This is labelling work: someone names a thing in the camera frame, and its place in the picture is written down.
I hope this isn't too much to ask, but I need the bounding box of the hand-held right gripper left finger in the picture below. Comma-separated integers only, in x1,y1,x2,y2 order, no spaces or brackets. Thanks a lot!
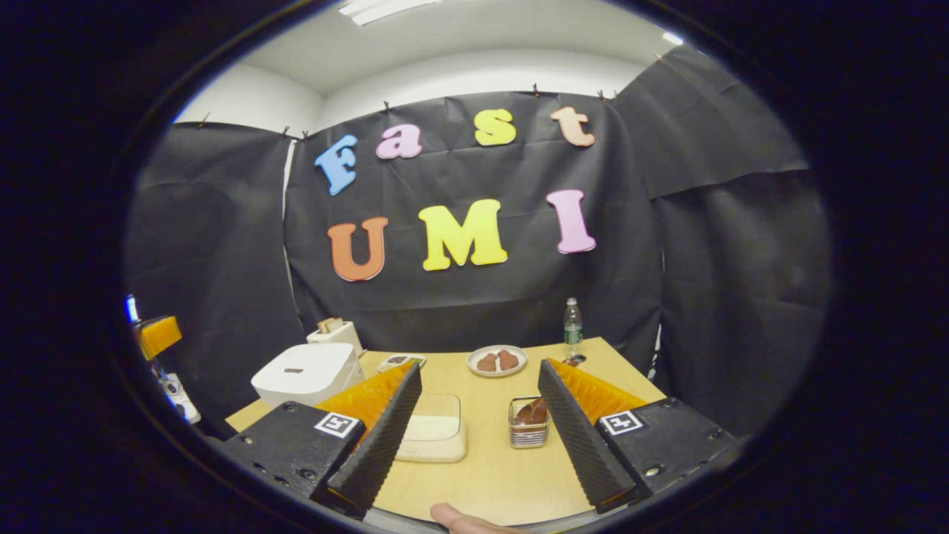
220,360,423,518

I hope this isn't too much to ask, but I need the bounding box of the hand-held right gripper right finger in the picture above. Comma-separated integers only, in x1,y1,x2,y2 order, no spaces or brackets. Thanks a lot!
537,357,742,515

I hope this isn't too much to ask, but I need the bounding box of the metal wire chopstick holder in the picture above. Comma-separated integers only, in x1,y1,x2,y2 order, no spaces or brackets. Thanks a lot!
509,396,551,449

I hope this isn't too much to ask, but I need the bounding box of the brown wooden spoon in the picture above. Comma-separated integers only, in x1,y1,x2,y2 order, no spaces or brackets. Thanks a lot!
514,398,551,428

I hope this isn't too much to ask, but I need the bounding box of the clear rice container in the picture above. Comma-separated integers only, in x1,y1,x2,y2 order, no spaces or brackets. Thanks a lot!
395,392,469,464

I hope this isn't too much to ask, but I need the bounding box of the white rice cooker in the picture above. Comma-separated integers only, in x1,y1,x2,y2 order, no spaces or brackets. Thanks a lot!
251,343,365,408

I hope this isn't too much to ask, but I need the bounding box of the white side desk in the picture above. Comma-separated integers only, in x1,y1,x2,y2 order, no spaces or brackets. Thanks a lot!
152,360,202,425

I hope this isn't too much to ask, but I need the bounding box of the white divided seasoning dish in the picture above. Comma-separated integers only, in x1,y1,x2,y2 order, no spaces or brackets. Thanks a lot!
377,353,428,373

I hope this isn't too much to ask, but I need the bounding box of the white toaster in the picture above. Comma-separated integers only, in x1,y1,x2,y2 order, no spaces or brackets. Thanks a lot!
306,319,364,358

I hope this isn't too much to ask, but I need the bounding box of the clear water bottle green label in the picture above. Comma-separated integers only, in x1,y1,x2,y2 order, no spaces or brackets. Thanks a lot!
563,297,584,358

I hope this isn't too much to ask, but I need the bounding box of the white round plate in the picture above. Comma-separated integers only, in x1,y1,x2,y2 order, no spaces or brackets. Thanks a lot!
467,345,529,378

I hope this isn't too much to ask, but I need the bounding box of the black backdrop cloth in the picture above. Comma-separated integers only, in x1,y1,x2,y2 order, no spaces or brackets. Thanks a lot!
122,44,831,438

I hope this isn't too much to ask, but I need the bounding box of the long ceiling light panel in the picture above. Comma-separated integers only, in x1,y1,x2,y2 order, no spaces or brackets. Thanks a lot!
339,0,446,27

